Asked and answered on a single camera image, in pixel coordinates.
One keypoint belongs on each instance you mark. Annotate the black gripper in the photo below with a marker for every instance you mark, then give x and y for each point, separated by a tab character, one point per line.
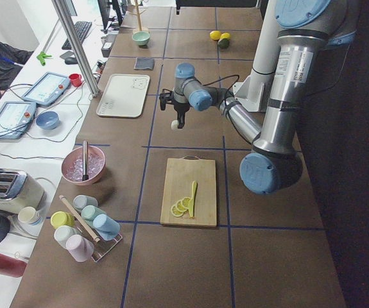
181	110

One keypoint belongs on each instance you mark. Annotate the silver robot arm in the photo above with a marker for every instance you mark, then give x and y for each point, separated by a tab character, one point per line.
306	28

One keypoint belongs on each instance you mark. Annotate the cream bear tray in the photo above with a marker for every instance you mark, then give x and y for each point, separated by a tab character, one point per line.
124	96

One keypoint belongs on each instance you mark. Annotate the grey folded cloth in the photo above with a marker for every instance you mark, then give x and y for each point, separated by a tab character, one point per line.
144	64

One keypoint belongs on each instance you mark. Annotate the green bowl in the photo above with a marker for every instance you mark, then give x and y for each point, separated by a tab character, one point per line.
141	38

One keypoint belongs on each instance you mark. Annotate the yellow lemon front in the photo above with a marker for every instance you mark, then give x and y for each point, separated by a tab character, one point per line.
215	35

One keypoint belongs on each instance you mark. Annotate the yellow lemon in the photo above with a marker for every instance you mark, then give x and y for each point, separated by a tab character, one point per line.
215	35
225	35

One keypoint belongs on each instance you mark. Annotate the green avocado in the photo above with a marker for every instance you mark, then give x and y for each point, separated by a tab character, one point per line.
223	43

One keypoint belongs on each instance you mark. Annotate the yellow lemon back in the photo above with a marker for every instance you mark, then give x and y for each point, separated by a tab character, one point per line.
225	35

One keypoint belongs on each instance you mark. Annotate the wooden mug stand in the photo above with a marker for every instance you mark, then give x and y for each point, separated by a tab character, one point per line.
137	13

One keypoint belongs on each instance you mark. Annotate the black box with label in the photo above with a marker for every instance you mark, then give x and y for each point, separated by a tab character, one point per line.
107	43

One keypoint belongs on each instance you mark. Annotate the black keyboard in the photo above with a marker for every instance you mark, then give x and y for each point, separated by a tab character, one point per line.
82	30

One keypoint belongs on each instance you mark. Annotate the red cup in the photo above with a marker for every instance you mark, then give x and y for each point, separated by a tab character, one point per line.
75	79

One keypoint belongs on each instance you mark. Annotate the black computer mouse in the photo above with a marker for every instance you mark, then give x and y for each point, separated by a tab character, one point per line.
71	60

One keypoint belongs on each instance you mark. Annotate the wooden cutting board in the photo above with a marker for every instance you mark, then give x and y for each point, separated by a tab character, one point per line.
180	173

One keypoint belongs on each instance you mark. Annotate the far teach pendant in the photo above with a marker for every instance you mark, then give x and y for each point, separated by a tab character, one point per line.
47	89

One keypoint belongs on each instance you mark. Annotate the teach pendant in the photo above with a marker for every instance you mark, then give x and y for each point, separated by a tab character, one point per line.
47	89
15	118

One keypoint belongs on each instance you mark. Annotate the green plastic clamp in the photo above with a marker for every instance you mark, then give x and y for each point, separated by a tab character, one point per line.
42	56

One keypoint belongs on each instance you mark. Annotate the lemon slices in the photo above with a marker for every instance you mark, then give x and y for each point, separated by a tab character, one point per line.
181	207

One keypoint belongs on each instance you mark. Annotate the blue bowl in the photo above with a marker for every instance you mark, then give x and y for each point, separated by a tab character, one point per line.
48	120

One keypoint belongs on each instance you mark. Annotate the metal ice scoop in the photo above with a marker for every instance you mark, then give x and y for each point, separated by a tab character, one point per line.
85	160

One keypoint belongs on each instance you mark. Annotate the pink bowl with ice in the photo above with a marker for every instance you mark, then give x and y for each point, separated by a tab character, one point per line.
72	166

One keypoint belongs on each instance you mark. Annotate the near teach pendant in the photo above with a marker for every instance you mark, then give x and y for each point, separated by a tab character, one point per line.
15	118

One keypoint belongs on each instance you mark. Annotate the blue cup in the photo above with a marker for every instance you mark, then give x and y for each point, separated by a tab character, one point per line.
106	227

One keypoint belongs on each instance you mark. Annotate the cup rack with cups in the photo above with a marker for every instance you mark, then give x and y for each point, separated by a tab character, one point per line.
75	235

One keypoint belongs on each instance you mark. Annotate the cream small cup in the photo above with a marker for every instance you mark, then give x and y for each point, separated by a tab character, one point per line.
29	216

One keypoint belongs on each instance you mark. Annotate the cream toaster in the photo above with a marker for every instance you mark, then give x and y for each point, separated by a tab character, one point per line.
18	190

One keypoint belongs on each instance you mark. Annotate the red bottle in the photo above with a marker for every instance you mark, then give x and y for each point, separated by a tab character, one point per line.
11	267

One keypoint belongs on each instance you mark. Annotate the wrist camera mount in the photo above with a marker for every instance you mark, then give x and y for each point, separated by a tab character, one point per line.
166	97

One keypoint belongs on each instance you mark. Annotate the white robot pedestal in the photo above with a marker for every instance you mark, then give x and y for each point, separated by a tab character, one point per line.
253	93

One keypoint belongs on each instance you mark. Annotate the aluminium frame post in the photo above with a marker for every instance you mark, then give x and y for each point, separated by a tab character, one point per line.
67	23

